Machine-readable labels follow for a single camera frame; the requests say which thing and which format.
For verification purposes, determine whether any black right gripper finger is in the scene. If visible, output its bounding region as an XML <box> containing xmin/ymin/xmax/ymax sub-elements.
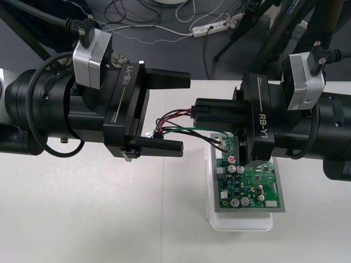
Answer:
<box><xmin>194</xmin><ymin>112</ymin><xmax>247</xmax><ymax>126</ymax></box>
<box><xmin>193</xmin><ymin>98</ymin><xmax>242</xmax><ymax>110</ymax></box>

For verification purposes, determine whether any milky plastic box with lid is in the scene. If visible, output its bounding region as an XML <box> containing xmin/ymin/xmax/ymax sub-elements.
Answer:
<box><xmin>204</xmin><ymin>145</ymin><xmax>274</xmax><ymax>233</ymax></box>

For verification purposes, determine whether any black desk frame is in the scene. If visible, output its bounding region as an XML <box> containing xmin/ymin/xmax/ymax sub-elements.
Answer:
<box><xmin>0</xmin><ymin>0</ymin><xmax>55</xmax><ymax>62</ymax></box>

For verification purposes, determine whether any white power strip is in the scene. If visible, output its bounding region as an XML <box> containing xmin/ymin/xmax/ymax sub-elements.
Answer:
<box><xmin>191</xmin><ymin>19</ymin><xmax>237</xmax><ymax>38</ymax></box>

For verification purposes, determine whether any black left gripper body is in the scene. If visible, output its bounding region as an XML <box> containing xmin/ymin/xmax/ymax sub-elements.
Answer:
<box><xmin>68</xmin><ymin>62</ymin><xmax>151</xmax><ymax>163</ymax></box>

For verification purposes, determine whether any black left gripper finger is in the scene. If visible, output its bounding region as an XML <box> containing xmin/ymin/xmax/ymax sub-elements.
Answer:
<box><xmin>131</xmin><ymin>136</ymin><xmax>184</xmax><ymax>159</ymax></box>
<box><xmin>144</xmin><ymin>67</ymin><xmax>192</xmax><ymax>90</ymax></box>

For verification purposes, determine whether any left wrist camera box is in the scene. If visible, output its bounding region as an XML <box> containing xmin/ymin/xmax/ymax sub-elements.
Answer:
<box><xmin>71</xmin><ymin>29</ymin><xmax>114</xmax><ymax>90</ymax></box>

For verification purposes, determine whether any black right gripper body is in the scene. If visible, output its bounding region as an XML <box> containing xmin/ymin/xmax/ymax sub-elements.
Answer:
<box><xmin>232</xmin><ymin>71</ymin><xmax>316</xmax><ymax>167</ymax></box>

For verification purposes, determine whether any red black green cable bundle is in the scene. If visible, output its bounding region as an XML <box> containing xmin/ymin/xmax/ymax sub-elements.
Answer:
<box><xmin>146</xmin><ymin>105</ymin><xmax>234</xmax><ymax>154</ymax></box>

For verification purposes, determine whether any dark green tripod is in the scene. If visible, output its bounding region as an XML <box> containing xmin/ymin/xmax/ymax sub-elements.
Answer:
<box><xmin>246</xmin><ymin>0</ymin><xmax>301</xmax><ymax>80</ymax></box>

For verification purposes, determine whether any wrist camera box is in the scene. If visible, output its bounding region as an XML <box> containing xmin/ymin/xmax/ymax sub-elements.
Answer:
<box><xmin>71</xmin><ymin>29</ymin><xmax>114</xmax><ymax>90</ymax></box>
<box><xmin>281</xmin><ymin>53</ymin><xmax>327</xmax><ymax>111</ymax></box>

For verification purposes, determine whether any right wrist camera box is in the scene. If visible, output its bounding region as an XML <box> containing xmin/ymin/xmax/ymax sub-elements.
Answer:
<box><xmin>281</xmin><ymin>53</ymin><xmax>327</xmax><ymax>111</ymax></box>

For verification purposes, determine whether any white power cord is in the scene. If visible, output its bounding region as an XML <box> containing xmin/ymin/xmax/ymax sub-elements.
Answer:
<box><xmin>101</xmin><ymin>23</ymin><xmax>194</xmax><ymax>37</ymax></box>

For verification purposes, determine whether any green circuit board grey frame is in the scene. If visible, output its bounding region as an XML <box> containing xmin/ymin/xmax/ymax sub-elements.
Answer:
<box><xmin>210</xmin><ymin>133</ymin><xmax>286</xmax><ymax>214</ymax></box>

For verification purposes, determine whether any black power cord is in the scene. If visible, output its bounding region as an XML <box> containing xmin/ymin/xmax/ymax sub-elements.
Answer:
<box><xmin>202</xmin><ymin>26</ymin><xmax>214</xmax><ymax>80</ymax></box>

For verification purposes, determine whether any white round base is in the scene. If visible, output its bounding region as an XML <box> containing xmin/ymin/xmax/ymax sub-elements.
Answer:
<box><xmin>153</xmin><ymin>0</ymin><xmax>190</xmax><ymax>5</ymax></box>

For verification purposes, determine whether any black tripod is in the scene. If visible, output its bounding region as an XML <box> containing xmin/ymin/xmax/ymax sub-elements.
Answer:
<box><xmin>213</xmin><ymin>0</ymin><xmax>275</xmax><ymax>80</ymax></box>

